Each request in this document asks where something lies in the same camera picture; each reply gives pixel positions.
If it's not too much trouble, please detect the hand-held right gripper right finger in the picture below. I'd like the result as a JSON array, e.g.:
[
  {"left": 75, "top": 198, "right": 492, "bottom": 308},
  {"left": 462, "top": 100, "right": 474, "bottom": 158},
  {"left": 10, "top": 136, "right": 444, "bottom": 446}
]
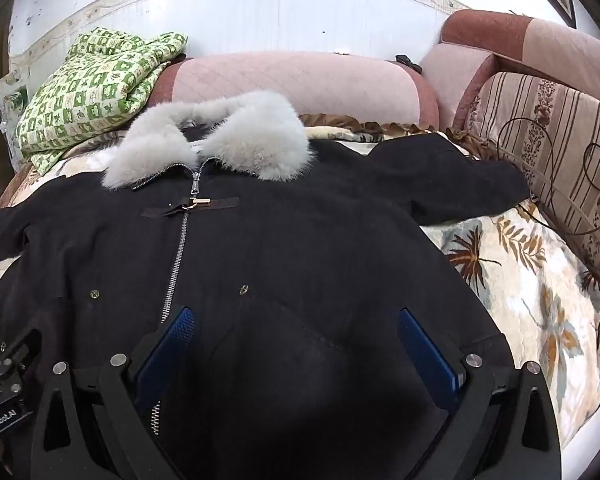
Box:
[{"left": 398, "top": 308, "right": 564, "bottom": 480}]

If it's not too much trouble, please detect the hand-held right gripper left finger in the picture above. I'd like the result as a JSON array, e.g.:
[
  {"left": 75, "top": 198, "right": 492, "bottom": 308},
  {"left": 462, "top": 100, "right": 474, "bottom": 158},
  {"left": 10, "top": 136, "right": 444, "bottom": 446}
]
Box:
[{"left": 30, "top": 306, "right": 197, "bottom": 480}]

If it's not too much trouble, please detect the striped floral sofa cushion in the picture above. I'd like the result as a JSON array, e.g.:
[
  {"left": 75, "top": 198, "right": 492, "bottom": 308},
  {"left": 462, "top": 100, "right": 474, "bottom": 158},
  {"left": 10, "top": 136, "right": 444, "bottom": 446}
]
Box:
[{"left": 466, "top": 71, "right": 600, "bottom": 308}]

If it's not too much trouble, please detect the leaf print plush blanket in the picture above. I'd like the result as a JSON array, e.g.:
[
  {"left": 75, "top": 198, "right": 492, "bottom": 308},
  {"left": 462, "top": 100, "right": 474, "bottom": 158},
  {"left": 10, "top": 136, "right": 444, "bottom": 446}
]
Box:
[{"left": 0, "top": 115, "right": 600, "bottom": 466}]

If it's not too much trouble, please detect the black coat with fur collar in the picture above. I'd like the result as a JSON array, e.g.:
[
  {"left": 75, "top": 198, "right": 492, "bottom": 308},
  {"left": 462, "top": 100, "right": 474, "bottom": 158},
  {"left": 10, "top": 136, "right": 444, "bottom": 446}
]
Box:
[{"left": 0, "top": 90, "right": 533, "bottom": 480}]

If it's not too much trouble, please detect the green patterned quilt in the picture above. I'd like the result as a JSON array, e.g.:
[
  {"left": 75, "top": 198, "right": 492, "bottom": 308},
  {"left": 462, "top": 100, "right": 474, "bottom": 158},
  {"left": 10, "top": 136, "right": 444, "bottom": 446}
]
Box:
[{"left": 16, "top": 27, "right": 189, "bottom": 173}]

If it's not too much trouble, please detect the pink brown sofa corner cushion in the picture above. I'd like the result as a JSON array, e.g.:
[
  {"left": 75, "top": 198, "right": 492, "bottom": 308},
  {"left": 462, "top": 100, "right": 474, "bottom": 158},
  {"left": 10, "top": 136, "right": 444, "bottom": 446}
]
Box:
[{"left": 419, "top": 9, "right": 600, "bottom": 128}]

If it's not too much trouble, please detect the thin black cable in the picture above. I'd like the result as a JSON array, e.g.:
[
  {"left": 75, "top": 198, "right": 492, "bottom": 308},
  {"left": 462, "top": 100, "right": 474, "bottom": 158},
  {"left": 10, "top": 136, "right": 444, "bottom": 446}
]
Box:
[{"left": 496, "top": 116, "right": 600, "bottom": 235}]

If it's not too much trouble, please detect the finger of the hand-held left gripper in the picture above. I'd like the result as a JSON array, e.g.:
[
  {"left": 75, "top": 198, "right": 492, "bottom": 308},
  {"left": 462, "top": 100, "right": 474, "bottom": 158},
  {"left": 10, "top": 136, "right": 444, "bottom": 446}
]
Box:
[{"left": 0, "top": 327, "right": 43, "bottom": 386}]

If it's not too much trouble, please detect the small black object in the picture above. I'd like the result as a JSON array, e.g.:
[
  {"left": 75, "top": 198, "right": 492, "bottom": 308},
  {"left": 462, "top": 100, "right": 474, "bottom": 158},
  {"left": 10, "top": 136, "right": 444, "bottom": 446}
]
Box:
[{"left": 395, "top": 53, "right": 424, "bottom": 73}]

